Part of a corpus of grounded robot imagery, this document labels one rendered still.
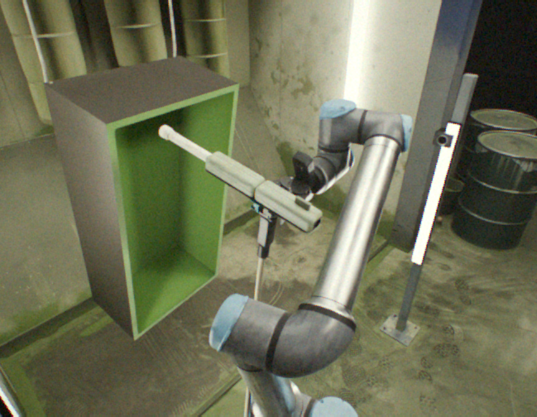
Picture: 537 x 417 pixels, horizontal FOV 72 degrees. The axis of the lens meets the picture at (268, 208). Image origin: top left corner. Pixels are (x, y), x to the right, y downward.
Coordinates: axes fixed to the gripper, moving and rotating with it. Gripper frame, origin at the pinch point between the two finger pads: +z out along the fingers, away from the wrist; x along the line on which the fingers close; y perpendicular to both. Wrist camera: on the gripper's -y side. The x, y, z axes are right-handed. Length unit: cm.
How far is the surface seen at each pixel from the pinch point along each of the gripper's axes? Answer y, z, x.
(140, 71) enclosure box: 7, -34, 88
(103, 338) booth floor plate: 178, 0, 100
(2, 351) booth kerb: 175, 43, 133
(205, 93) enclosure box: 7, -41, 60
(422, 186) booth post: 99, -210, -8
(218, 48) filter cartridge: 42, -159, 161
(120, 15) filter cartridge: 18, -92, 182
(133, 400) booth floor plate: 167, 13, 51
